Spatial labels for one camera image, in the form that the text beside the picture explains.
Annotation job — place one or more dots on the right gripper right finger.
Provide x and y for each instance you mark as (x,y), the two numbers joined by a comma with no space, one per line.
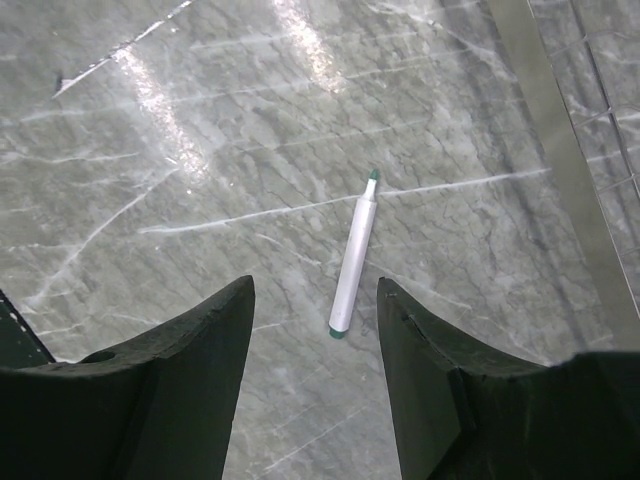
(462,409)

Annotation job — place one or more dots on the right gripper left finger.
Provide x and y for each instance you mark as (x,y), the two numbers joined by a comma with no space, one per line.
(157,406)

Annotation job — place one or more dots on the green marker pen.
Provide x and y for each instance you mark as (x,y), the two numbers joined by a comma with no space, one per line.
(353,259)

